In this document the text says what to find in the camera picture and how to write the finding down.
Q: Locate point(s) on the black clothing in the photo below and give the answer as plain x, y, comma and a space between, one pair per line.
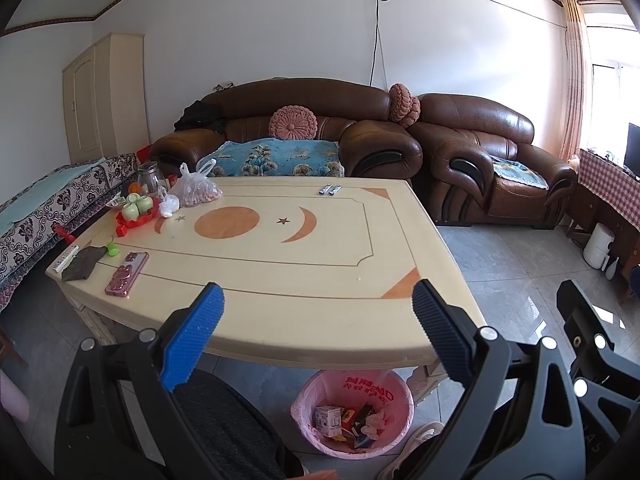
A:
200, 116

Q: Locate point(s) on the window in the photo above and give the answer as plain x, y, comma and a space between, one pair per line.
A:
610, 85

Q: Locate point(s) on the glass teapot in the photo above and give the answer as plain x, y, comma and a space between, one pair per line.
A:
149, 177

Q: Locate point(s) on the white remote control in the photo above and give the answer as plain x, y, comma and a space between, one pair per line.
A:
65, 259

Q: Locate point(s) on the red tray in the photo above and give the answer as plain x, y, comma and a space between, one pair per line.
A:
125, 223

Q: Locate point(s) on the red checked tablecloth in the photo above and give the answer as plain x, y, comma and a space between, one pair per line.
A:
607, 185

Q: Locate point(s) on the small white plastic bag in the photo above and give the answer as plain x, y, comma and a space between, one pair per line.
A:
169, 206

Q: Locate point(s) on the white appliance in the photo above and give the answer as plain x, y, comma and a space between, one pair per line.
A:
597, 247

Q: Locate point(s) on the small grey object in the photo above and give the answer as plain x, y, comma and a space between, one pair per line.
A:
225, 85

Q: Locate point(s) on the pink plastic object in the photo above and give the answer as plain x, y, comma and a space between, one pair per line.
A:
15, 397

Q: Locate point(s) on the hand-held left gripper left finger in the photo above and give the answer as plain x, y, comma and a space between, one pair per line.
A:
192, 335

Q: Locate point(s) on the blue floral sofa cover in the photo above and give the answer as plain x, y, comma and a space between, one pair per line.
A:
270, 157

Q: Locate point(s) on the brown leather armchair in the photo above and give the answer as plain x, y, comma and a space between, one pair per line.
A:
475, 125

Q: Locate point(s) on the teal cloth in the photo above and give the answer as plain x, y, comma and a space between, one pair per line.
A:
40, 190

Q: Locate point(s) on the cream wooden table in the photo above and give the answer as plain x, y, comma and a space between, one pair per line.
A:
325, 260

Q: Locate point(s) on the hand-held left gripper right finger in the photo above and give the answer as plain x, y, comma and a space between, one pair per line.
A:
440, 330

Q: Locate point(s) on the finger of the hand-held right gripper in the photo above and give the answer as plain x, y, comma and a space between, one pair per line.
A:
582, 320

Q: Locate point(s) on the white milk carton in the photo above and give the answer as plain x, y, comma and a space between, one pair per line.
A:
327, 420

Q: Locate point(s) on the black box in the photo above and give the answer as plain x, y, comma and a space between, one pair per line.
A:
365, 409

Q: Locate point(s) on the black television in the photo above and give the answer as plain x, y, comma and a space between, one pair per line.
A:
632, 150

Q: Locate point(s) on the floral covered bed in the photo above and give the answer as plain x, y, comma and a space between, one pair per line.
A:
30, 240

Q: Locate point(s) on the pink trash bin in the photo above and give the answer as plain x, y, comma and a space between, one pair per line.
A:
400, 400

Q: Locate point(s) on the pink curtain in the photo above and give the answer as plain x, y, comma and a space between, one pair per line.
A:
574, 80

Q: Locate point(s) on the green ceramic cup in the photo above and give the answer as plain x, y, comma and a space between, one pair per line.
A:
145, 204
131, 211

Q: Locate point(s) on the brown leather sofa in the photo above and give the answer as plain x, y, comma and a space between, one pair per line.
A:
370, 145

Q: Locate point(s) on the brown wooden cabinet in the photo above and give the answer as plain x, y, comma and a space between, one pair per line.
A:
585, 210

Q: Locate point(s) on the plastic bag of nuts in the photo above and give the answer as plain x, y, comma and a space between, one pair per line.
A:
197, 192

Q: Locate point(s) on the dark cloth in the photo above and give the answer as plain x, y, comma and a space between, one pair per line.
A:
82, 262

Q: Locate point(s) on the pink phone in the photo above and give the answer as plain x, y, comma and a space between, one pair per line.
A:
127, 272

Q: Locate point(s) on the blue armchair seat cloth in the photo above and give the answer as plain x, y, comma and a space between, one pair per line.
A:
520, 172

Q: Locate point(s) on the white bottle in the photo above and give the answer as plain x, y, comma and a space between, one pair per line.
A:
611, 269

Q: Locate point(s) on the cream cabinet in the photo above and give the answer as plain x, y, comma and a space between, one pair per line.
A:
105, 95

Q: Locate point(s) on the white tissue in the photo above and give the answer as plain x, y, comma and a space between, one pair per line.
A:
372, 422

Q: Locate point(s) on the small green cap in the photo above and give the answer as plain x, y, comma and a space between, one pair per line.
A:
112, 249

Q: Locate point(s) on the blue white pack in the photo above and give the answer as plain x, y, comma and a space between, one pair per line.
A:
361, 441

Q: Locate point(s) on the pink round cushion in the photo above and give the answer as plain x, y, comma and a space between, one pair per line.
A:
293, 123
414, 112
399, 102

